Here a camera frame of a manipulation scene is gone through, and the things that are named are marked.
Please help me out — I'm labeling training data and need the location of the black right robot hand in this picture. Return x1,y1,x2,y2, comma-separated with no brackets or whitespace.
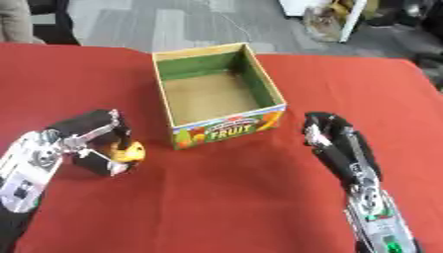
301,112,385,190

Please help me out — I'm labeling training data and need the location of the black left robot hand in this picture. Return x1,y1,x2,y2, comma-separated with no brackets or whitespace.
44,109,140,177

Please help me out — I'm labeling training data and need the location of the person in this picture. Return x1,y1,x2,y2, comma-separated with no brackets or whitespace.
0,0,82,46

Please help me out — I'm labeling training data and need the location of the cardboard box with green inside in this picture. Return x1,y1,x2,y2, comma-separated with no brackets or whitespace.
150,42,290,151

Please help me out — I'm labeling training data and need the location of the white board leg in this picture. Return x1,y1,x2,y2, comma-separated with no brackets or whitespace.
337,0,369,43

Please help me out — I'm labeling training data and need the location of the yellow toy fruit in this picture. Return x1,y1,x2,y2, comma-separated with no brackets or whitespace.
109,140,147,164

